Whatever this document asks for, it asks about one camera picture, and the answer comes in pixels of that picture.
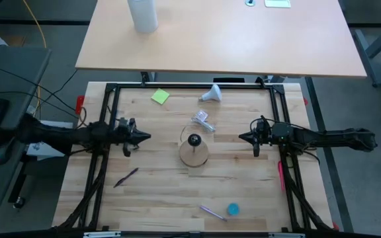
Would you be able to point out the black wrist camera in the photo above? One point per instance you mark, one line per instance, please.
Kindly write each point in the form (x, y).
(123, 122)
(260, 125)

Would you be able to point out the pink pen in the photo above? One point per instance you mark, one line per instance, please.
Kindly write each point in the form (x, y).
(281, 175)

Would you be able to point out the blue round cap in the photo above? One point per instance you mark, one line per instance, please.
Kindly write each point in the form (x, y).
(233, 209)

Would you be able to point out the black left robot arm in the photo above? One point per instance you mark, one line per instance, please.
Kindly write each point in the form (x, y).
(61, 135)

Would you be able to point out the black computer mouse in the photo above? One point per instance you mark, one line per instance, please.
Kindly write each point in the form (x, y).
(3, 152)

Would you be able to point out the white rectangular desk plate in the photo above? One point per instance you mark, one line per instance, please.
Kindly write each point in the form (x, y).
(277, 3)

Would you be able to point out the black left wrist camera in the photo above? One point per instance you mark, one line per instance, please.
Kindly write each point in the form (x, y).
(123, 122)

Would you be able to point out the clear purple pen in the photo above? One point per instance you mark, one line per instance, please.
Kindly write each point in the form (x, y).
(213, 213)

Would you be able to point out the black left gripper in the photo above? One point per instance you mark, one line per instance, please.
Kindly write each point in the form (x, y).
(124, 136)

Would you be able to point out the green sticky note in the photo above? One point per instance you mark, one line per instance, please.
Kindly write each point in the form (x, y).
(160, 96)

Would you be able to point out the grey metal desk frame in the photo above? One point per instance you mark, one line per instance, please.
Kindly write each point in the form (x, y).
(364, 49)

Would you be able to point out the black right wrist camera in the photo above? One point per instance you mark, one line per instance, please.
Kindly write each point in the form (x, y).
(260, 125)

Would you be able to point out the red table clamp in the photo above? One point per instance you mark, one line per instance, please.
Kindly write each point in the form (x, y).
(306, 101)
(80, 103)
(335, 226)

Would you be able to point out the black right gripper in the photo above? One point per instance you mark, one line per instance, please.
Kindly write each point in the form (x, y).
(265, 137)

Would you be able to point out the dark purple pen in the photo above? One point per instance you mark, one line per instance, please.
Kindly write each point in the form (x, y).
(126, 177)

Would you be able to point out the silver frame rail plate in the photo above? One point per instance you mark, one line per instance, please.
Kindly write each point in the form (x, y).
(102, 234)
(286, 235)

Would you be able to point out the round desk grommet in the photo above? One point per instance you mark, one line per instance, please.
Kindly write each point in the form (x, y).
(250, 2)

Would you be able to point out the light wooden desk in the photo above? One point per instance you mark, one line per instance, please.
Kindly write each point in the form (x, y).
(227, 39)

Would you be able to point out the white cylinder container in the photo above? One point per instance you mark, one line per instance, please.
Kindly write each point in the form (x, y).
(143, 16)

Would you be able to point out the wooden base metal pole lamp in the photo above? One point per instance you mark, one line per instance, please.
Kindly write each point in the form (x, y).
(194, 155)

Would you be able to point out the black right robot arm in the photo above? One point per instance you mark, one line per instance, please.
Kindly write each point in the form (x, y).
(326, 137)

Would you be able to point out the white printed paper sheet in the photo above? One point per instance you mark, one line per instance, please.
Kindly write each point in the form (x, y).
(45, 150)

